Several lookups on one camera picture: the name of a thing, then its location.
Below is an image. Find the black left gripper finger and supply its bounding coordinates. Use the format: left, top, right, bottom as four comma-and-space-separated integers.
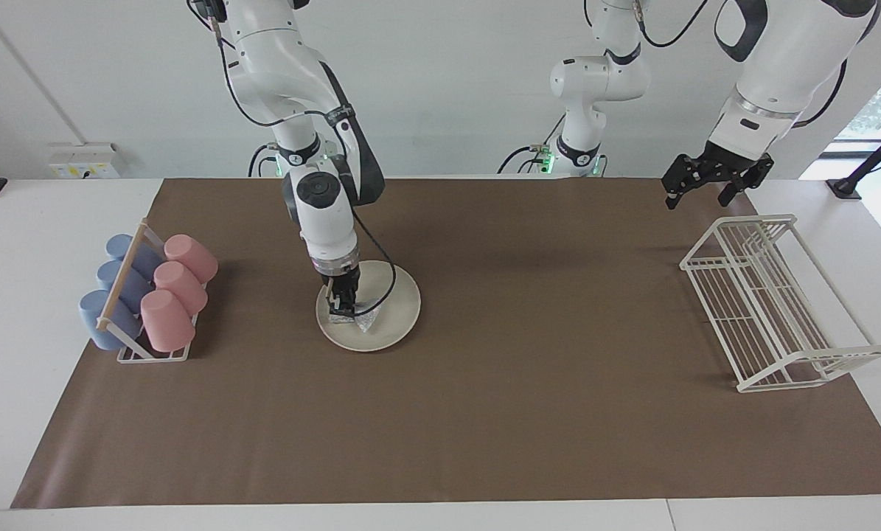
661, 155, 699, 212
717, 155, 775, 208

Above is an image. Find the silver mesh sponge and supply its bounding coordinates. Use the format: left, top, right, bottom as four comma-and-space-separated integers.
330, 296, 383, 333

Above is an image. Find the cream round plate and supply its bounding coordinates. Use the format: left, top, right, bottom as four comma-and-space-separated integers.
316, 260, 422, 353

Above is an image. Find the pink plastic cup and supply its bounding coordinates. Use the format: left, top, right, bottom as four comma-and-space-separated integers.
153, 261, 209, 316
140, 289, 196, 353
164, 234, 219, 285

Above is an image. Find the brown table mat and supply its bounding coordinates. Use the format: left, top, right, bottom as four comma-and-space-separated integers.
10, 177, 881, 510

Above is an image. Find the cup rack with wooden bar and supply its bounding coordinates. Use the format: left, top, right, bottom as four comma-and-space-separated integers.
96, 218, 209, 364

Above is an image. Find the blue plastic cup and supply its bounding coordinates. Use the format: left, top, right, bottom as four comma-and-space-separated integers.
105, 234, 164, 281
97, 260, 155, 314
79, 290, 144, 351

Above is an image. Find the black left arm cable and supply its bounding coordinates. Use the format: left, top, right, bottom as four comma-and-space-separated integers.
632, 0, 854, 132

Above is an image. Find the white wire dish rack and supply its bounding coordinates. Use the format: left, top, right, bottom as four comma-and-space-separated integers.
680, 214, 881, 393

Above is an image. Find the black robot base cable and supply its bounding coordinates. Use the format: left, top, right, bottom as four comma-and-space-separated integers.
497, 111, 568, 176
248, 142, 280, 178

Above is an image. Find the white wall socket box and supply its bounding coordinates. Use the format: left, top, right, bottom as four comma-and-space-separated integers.
48, 142, 122, 180

